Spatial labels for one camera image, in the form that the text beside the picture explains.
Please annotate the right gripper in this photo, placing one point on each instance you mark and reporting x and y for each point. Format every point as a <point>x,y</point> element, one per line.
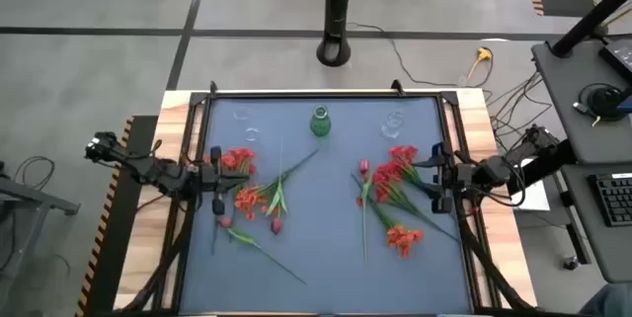
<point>459,179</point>

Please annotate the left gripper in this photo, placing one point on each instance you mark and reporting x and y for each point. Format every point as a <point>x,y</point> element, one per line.
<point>214,181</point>

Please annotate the orange artificial flower bunch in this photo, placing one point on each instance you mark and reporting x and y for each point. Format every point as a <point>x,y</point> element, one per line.
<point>404,239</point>
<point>242,155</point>
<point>245,199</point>

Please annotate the dark red artificial tulip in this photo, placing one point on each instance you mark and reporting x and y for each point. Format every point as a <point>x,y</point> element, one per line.
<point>226,221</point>
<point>364,166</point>
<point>277,226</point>

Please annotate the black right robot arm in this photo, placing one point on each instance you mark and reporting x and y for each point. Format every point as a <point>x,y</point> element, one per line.
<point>494,171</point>

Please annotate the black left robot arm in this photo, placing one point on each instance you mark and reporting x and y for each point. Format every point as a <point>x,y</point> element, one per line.
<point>148,171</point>

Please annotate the slim clear glass vase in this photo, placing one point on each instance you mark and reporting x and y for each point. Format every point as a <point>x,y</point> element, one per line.
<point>252,134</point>

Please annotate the ribbed clear glass vase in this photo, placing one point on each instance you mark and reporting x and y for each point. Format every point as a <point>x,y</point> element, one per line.
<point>392,127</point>

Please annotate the green glass vase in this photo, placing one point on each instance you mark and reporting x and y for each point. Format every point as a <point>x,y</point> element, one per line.
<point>320,124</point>

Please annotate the white paper sheet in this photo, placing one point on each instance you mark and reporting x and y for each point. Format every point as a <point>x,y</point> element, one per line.
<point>535,201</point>

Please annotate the black desk support beam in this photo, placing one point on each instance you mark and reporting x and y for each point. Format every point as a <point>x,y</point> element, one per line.
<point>553,164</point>

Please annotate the blue table mat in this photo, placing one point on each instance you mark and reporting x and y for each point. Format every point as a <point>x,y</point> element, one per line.
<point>321,277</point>

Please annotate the yellow power plug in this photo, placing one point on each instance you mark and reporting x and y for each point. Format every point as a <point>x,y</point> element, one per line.
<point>484,53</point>

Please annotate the black desk leg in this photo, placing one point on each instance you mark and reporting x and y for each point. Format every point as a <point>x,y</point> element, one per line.
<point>577,244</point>

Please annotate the black caster wheel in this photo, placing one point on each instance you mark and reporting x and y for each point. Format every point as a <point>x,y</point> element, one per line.
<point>570,262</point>

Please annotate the grey desk top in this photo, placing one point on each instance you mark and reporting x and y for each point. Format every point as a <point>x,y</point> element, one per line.
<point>568,85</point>

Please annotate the black keyboard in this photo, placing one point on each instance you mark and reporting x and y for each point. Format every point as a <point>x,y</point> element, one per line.
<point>614,201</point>

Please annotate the black round desk device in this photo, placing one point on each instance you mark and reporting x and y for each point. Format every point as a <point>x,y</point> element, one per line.
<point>606,102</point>

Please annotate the grey keyboard tray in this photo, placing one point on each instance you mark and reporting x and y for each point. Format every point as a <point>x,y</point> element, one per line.
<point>614,253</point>

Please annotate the grey metal stand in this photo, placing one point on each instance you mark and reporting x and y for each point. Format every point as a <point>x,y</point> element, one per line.
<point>39,198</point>

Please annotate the person's leg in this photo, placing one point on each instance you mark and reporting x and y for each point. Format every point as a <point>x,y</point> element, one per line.
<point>609,303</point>

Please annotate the black laptop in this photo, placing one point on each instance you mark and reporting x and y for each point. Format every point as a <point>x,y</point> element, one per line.
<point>619,55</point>

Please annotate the black slanted stand pole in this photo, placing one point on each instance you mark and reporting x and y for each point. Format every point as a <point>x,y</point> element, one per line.
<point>592,18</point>

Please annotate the black aluminium table frame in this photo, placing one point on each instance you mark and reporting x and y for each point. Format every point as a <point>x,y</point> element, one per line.
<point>296,95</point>

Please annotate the black camera stand pole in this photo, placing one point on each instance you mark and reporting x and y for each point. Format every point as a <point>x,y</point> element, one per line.
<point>337,1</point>

